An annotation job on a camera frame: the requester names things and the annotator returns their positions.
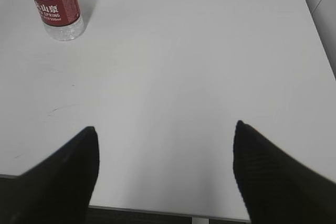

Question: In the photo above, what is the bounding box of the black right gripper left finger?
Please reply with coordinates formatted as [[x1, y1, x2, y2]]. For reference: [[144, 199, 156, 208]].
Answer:
[[1, 126, 100, 223]]

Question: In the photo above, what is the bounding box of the Nongfu Spring water bottle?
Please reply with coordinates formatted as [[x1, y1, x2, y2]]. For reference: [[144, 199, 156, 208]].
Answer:
[[34, 0, 84, 41]]

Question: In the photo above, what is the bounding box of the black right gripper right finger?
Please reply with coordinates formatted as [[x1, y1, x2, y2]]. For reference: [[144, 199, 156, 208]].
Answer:
[[233, 121, 335, 223]]

